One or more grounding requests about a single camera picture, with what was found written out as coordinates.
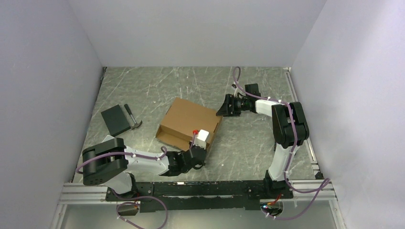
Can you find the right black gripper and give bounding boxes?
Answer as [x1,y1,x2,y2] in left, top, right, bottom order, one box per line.
[216,94,249,117]

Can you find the brown cardboard box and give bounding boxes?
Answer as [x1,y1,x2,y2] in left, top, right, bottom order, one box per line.
[156,97,222,151]

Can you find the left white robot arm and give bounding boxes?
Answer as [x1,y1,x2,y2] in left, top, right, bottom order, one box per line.
[75,135,208,200]

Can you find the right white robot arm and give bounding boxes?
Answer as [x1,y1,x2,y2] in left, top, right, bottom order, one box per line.
[216,83,309,198]

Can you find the left black rectangular pad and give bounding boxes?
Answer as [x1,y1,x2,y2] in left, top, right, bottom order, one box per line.
[101,104,131,137]

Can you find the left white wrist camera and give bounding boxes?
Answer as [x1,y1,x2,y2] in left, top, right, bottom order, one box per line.
[190,130,209,149]

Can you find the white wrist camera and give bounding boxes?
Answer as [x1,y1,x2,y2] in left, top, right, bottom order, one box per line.
[190,130,209,149]
[231,82,239,97]

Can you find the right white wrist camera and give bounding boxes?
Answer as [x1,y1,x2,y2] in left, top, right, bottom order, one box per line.
[231,82,239,97]

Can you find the black handled claw hammer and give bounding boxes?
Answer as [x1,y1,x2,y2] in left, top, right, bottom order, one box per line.
[124,104,142,130]

